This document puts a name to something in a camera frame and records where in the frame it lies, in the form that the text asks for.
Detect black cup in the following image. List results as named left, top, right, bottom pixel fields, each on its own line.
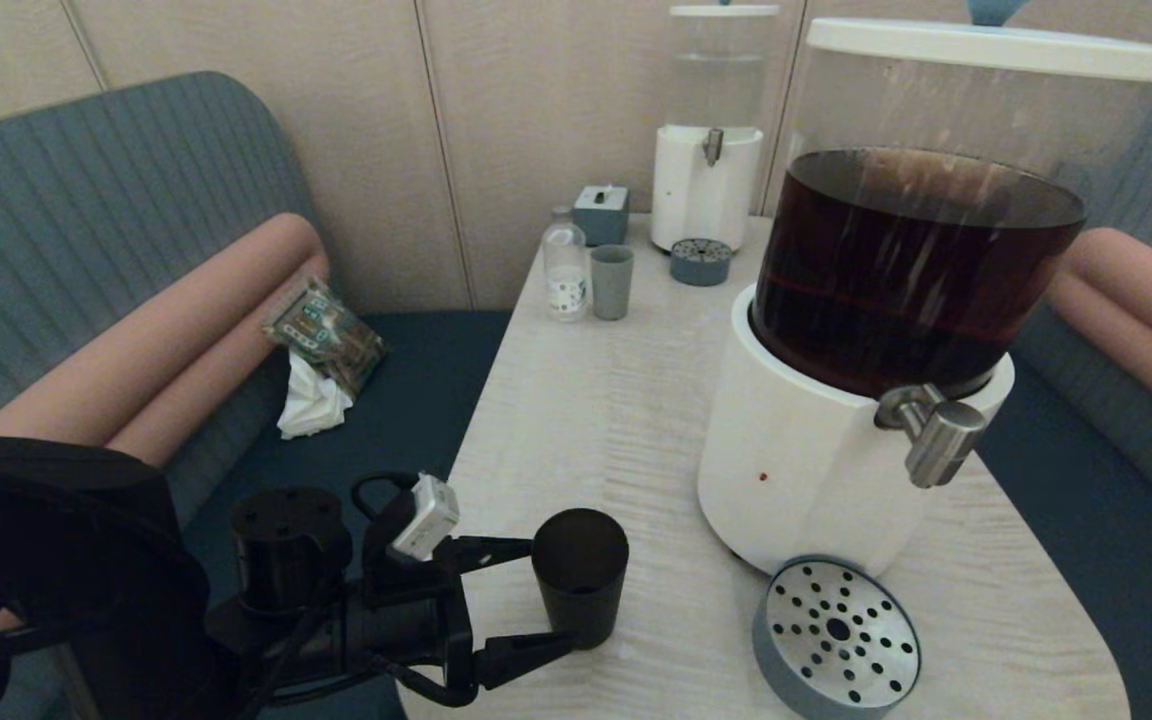
left=532, top=508, right=630, bottom=651

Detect grey-green cup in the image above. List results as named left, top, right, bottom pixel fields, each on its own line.
left=590, top=245, right=635, bottom=322

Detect crumpled white tissue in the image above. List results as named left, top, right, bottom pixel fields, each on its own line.
left=277, top=350, right=355, bottom=441

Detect green snack packet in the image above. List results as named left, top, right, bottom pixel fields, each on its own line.
left=263, top=278, right=389, bottom=398

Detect clear plastic water bottle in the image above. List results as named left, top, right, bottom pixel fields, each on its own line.
left=543, top=206, right=590, bottom=323

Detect grey-blue perforated drip tray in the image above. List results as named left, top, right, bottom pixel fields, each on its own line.
left=752, top=556, right=923, bottom=720
left=670, top=237, right=734, bottom=288

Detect white dispenser with dark tea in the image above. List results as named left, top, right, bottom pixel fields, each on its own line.
left=698, top=0, right=1152, bottom=579

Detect grey-blue tissue box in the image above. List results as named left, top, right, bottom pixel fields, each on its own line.
left=572, top=184, right=630, bottom=248

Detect white dispenser with clear water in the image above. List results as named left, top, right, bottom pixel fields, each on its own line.
left=651, top=0, right=782, bottom=254

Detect teal upholstered bench sofa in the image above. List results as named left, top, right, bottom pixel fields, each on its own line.
left=976, top=85, right=1152, bottom=720
left=0, top=70, right=517, bottom=720

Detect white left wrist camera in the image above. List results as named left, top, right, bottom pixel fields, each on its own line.
left=391, top=475, right=460, bottom=561

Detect black braided left gripper cable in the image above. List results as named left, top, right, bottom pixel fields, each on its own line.
left=376, top=655, right=482, bottom=708

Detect black left camera cable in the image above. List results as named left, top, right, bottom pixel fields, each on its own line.
left=351, top=472, right=422, bottom=521

